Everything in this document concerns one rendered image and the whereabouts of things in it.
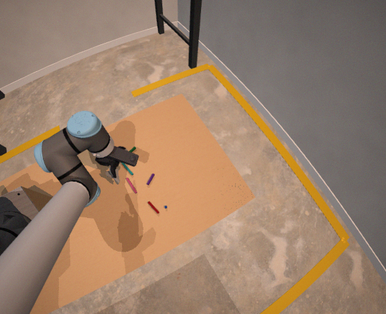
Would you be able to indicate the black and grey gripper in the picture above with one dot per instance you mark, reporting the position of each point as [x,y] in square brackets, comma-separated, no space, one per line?
[113,164]

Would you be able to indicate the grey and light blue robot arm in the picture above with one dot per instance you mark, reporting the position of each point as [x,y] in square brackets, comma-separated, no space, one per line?
[29,248]

